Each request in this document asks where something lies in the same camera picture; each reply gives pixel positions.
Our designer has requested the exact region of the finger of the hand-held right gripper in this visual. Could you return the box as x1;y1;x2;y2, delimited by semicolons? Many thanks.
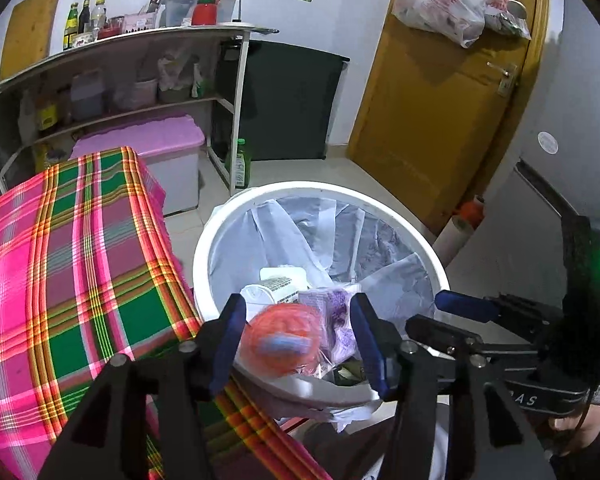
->
434;289;563;328
405;314;487;362

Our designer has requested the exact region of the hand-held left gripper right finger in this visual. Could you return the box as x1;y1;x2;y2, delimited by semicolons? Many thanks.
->
349;292;556;480

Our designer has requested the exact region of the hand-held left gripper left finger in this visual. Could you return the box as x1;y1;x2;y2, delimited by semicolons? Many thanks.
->
37;292;248;480

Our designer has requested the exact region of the purple printed box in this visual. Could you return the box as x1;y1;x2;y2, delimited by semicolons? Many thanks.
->
299;282;363;366

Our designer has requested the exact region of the orange jelly cup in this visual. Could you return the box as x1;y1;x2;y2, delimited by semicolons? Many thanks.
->
240;302;321;376

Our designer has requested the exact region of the white pouch with green print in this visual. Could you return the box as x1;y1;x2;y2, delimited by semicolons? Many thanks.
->
259;266;308;303

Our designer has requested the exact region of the white trash bin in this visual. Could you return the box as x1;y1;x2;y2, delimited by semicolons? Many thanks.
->
192;182;448;431

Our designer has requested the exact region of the person's right hand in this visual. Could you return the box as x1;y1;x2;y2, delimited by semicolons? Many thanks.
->
554;404;600;456

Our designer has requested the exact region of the white paper roll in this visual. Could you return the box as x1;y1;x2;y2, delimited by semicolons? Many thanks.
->
437;215;476;266

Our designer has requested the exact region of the orange item by door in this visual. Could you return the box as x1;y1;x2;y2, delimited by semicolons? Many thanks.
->
460;195;486;228

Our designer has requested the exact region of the translucent bin liner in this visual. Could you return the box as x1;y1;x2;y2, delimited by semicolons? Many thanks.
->
207;195;436;426

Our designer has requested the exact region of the pink green plaid tablecloth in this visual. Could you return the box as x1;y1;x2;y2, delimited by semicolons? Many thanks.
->
0;146;331;480

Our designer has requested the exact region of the green bottle on floor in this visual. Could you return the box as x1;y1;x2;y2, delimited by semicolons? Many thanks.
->
225;138;252;191

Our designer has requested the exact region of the wooden door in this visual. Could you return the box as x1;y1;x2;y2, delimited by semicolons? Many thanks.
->
347;0;551;236

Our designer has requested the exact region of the pink lidded storage box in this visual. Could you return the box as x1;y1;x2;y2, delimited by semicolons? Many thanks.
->
70;115;206;218

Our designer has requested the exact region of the black cabinet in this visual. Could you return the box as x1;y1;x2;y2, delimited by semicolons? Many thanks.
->
215;40;351;162

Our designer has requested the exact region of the pale pink bucket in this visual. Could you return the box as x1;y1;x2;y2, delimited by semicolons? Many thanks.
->
130;77;159;108

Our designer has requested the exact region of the white crumpled plastic bag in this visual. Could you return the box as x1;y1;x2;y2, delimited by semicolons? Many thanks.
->
157;45;201;92

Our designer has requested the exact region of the translucent purple jug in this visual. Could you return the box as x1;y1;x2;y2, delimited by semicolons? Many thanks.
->
70;71;106;121

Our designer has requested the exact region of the yellow-labelled shelf bottle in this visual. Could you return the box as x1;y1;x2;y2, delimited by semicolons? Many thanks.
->
36;92;58;128

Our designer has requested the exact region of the white shelf bottle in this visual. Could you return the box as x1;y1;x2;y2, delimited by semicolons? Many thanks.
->
17;91;37;143

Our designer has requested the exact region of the white red-printed plastic bag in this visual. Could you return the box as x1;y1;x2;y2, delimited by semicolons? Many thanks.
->
391;0;486;48

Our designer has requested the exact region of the clear plastic bag of items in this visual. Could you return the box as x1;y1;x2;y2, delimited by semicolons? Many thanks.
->
480;0;532;41

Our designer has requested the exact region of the white metal shelf unit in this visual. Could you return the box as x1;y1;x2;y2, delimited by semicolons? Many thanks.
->
0;21;280;196

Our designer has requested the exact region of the pink plastic basket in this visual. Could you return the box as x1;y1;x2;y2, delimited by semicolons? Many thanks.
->
124;12;156;31

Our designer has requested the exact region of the red bottle with antlers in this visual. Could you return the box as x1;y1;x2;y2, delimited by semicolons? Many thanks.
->
191;0;218;26

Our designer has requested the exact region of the clear plastic container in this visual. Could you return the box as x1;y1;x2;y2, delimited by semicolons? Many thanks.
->
160;0;242;26

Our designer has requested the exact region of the green bottle with yellow label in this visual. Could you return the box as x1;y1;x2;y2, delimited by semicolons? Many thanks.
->
62;2;79;51

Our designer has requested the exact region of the wooden cutting board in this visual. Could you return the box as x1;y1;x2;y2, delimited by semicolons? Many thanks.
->
0;0;63;81

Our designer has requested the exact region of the metal door handle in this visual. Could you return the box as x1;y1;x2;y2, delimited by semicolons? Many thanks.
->
486;61;518;97

